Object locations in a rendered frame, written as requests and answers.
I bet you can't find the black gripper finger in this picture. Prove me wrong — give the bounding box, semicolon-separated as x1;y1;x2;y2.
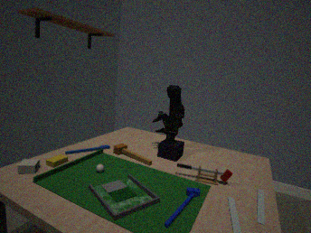
155;128;165;133
152;114;161;123

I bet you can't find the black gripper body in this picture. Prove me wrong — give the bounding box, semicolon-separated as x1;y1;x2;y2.
159;111;166;126

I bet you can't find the green rectangular mat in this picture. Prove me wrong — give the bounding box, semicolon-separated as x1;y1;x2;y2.
35;153;211;233

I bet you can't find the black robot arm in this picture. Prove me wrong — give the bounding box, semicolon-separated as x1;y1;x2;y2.
162;85;184;144

